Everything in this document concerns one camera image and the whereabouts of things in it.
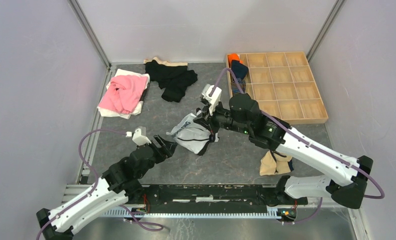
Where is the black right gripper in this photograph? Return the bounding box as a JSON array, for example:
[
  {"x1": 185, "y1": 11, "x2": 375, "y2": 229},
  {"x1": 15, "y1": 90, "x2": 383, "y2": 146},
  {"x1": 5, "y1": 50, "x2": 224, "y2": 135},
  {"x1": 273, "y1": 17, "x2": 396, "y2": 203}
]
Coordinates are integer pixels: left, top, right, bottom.
[{"x1": 193, "y1": 98, "x2": 251, "y2": 136}]

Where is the white black garment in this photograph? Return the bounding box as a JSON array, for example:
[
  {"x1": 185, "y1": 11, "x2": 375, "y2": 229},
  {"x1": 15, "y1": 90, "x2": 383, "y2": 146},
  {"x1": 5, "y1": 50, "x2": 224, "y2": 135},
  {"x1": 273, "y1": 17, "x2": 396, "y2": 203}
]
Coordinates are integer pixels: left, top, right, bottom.
[{"x1": 166, "y1": 113, "x2": 219, "y2": 156}]

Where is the navy striped boxer underwear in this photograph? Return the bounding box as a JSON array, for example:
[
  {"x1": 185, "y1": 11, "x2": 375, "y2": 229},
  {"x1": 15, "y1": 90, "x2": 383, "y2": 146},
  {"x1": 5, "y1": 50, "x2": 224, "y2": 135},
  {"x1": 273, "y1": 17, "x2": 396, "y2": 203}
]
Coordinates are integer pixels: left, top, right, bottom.
[{"x1": 231, "y1": 78, "x2": 246, "y2": 96}]

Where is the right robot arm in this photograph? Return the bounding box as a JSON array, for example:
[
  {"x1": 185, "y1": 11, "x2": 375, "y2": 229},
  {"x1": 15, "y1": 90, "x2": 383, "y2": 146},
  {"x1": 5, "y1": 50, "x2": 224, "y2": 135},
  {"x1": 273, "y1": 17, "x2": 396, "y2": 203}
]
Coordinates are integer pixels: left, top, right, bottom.
[{"x1": 194, "y1": 93, "x2": 373, "y2": 209}]

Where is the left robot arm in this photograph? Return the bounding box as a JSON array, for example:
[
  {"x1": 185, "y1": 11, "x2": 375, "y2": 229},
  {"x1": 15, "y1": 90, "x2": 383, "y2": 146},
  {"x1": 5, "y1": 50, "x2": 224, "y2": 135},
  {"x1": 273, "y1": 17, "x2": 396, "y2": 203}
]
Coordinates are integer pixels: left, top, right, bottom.
[{"x1": 36, "y1": 135, "x2": 177, "y2": 240}]

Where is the black underwear pile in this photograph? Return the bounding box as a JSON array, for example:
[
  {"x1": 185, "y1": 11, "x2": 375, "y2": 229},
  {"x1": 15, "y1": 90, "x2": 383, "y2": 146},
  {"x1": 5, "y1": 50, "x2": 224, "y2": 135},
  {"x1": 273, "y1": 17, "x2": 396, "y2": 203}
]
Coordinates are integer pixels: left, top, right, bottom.
[{"x1": 144, "y1": 58, "x2": 198, "y2": 103}]

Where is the navy rolled garment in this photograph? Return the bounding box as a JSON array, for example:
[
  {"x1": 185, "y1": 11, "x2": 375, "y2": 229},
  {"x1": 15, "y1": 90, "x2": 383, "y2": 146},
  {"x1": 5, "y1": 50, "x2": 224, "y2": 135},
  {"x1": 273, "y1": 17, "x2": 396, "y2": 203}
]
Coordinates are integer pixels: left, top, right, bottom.
[{"x1": 230, "y1": 60, "x2": 249, "y2": 82}]

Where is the orange rolled garment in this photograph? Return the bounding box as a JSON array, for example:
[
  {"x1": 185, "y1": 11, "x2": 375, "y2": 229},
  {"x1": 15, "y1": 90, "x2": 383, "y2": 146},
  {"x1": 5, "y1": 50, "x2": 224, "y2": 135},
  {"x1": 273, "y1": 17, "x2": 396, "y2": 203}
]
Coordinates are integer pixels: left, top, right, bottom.
[{"x1": 227, "y1": 53, "x2": 243, "y2": 67}]

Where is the beige garment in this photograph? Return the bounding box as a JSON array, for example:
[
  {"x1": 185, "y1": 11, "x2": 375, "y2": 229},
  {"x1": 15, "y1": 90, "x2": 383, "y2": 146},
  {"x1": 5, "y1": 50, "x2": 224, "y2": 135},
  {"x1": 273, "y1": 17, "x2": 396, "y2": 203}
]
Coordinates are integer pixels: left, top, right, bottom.
[{"x1": 259, "y1": 151, "x2": 294, "y2": 176}]

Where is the wooden compartment tray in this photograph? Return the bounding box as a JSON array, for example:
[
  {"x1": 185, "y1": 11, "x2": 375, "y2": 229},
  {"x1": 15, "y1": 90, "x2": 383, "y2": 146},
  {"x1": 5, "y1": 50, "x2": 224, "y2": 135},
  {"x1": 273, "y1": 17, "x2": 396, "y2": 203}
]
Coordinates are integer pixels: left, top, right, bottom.
[{"x1": 227, "y1": 51, "x2": 328, "y2": 124}]

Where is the pink garment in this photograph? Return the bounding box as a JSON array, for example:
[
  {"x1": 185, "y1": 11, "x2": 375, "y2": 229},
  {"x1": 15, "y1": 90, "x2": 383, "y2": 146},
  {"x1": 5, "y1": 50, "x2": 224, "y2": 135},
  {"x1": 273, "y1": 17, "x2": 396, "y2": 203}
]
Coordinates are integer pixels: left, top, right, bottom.
[{"x1": 98, "y1": 75, "x2": 148, "y2": 114}]

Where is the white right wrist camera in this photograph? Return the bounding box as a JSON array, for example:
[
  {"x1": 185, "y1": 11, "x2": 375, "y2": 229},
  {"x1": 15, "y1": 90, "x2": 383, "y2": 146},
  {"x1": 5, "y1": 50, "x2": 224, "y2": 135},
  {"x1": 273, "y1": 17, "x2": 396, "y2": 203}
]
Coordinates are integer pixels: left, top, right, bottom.
[{"x1": 201, "y1": 84, "x2": 222, "y2": 116}]

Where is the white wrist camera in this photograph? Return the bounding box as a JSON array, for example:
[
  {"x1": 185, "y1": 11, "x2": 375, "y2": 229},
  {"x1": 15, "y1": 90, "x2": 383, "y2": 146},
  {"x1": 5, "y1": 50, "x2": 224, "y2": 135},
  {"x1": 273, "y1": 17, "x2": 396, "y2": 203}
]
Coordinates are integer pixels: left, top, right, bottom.
[
  {"x1": 125, "y1": 126, "x2": 152, "y2": 147},
  {"x1": 201, "y1": 84, "x2": 222, "y2": 116}
]

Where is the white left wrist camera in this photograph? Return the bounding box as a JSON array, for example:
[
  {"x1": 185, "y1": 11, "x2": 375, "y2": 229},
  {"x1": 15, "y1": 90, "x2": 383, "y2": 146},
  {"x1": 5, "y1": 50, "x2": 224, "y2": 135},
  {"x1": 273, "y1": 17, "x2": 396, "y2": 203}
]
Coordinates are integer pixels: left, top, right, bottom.
[{"x1": 125, "y1": 126, "x2": 152, "y2": 147}]

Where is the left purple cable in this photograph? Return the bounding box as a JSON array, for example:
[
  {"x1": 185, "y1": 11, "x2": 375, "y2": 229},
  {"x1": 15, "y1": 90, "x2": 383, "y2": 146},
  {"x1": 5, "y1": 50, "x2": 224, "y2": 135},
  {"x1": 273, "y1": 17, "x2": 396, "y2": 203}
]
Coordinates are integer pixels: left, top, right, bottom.
[{"x1": 36, "y1": 128, "x2": 165, "y2": 240}]

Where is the purple cable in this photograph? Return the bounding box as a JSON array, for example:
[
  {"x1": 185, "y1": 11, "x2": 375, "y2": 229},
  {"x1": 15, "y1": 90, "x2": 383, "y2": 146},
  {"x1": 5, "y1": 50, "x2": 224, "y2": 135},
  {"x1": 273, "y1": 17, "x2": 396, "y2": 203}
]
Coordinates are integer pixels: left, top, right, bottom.
[
  {"x1": 36, "y1": 128, "x2": 165, "y2": 240},
  {"x1": 209, "y1": 67, "x2": 385, "y2": 225}
]

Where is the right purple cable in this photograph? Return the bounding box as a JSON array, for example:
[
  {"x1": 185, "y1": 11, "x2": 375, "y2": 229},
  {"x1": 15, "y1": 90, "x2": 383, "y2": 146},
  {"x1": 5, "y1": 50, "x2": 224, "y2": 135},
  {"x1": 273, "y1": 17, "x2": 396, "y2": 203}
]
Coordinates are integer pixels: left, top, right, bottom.
[{"x1": 209, "y1": 67, "x2": 385, "y2": 225}]

